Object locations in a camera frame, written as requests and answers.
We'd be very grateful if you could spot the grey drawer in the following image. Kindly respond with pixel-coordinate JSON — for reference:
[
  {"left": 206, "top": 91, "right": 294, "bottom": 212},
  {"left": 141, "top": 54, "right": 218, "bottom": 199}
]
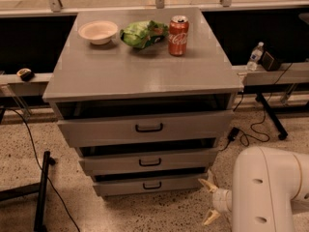
[
  {"left": 79, "top": 148, "right": 218, "bottom": 176},
  {"left": 58, "top": 110, "right": 234, "bottom": 148},
  {"left": 94, "top": 173, "right": 209, "bottom": 196}
]

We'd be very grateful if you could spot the grey drawer cabinet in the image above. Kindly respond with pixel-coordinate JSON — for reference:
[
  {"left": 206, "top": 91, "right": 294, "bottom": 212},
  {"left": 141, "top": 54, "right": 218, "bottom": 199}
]
[{"left": 43, "top": 8, "right": 242, "bottom": 183}]

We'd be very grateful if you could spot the small black box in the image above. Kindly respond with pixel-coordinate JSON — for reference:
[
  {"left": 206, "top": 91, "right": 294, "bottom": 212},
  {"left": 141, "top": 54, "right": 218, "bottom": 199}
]
[{"left": 262, "top": 51, "right": 282, "bottom": 72}]

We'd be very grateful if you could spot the black cable on floor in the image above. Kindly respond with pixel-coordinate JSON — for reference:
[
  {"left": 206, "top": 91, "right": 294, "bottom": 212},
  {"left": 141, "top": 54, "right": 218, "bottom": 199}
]
[{"left": 0, "top": 107, "right": 81, "bottom": 232}]

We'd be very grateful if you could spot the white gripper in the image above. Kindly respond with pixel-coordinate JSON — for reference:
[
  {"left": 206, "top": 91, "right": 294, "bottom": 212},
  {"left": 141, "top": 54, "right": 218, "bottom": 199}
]
[{"left": 199, "top": 179, "right": 232, "bottom": 226}]

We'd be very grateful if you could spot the black stand leg right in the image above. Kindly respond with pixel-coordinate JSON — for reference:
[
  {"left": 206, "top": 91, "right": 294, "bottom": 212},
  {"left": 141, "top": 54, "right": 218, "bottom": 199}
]
[{"left": 256, "top": 93, "right": 288, "bottom": 140}]

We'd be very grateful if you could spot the grey middle drawer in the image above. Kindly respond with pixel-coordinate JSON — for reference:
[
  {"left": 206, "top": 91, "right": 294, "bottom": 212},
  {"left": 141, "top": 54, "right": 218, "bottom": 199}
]
[{"left": 79, "top": 148, "right": 218, "bottom": 176}]

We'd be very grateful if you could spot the green chip bag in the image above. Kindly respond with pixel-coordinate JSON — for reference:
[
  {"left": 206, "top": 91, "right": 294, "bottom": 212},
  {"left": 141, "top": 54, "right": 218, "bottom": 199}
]
[{"left": 120, "top": 20, "right": 168, "bottom": 49}]

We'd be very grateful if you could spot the clear plastic water bottle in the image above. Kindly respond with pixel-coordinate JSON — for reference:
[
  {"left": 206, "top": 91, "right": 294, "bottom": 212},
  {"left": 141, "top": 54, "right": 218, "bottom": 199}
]
[{"left": 247, "top": 42, "right": 264, "bottom": 71}]

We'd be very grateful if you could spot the grey bottom drawer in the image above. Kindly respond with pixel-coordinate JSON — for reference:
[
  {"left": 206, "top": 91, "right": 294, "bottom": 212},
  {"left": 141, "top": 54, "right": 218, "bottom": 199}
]
[{"left": 94, "top": 173, "right": 209, "bottom": 196}]

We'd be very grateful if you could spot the grey top drawer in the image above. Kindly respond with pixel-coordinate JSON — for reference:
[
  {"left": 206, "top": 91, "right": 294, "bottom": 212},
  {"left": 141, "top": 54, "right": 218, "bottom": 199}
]
[{"left": 58, "top": 110, "right": 234, "bottom": 148}]

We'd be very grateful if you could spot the black power adapter with cable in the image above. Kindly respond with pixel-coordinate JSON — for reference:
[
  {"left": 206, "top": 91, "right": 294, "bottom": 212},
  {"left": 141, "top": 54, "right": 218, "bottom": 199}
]
[{"left": 219, "top": 61, "right": 295, "bottom": 152}]

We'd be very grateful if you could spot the black stand base left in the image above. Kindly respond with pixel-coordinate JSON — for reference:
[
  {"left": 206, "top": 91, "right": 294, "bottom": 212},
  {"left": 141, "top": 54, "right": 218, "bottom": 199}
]
[{"left": 0, "top": 151, "right": 55, "bottom": 232}]

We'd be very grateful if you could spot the white paper bowl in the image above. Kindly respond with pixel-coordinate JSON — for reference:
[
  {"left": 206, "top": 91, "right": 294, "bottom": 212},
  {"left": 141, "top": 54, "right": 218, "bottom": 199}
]
[{"left": 78, "top": 20, "right": 118, "bottom": 45}]

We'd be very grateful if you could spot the small black yellow object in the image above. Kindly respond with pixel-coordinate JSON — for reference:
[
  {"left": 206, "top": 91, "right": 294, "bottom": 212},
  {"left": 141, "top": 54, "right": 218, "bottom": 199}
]
[{"left": 16, "top": 68, "right": 35, "bottom": 81}]

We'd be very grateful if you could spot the red coca-cola can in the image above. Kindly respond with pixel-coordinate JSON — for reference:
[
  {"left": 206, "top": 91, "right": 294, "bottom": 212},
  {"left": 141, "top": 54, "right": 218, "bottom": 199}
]
[{"left": 168, "top": 15, "right": 189, "bottom": 56}]

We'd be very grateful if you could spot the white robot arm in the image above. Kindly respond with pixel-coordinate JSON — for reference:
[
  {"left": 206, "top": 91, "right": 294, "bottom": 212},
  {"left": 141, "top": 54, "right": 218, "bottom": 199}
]
[{"left": 200, "top": 146, "right": 309, "bottom": 232}]

